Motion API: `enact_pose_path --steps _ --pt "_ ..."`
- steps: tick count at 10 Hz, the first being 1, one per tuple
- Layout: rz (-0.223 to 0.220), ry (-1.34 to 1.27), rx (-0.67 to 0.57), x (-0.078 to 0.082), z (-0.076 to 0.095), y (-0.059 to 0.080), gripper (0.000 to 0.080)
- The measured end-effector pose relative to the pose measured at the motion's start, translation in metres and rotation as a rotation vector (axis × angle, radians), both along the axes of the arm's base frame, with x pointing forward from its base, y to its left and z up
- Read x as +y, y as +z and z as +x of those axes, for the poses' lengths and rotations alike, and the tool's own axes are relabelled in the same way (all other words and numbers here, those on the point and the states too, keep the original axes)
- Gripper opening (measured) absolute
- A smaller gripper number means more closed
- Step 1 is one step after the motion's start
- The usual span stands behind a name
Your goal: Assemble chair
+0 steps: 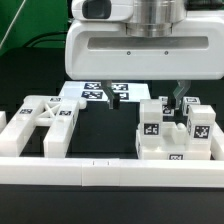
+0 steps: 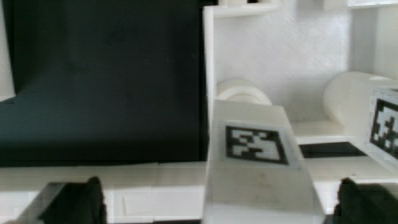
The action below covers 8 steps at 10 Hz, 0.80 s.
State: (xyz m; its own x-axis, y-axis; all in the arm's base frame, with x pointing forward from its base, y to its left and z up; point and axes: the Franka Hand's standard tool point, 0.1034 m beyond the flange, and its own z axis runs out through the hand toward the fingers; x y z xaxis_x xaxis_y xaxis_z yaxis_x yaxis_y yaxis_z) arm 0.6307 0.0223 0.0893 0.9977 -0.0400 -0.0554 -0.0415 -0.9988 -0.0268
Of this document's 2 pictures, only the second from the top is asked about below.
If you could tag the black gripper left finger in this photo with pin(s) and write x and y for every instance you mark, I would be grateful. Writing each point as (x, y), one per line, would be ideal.
(76, 207)

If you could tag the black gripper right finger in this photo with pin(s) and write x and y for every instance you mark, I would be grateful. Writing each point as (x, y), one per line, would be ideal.
(366, 203)

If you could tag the white chair leg block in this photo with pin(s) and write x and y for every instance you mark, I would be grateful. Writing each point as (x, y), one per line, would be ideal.
(259, 190)

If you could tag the white tagged chair leg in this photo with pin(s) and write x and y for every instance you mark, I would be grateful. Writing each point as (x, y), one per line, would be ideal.
(352, 92)

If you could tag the white chair seat plate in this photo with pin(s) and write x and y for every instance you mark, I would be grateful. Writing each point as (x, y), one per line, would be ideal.
(288, 42)

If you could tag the white fence front wall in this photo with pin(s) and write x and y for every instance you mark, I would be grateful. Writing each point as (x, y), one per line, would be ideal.
(153, 191)

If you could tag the white chair backrest frame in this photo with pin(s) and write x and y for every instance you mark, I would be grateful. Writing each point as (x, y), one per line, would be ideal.
(5, 70)

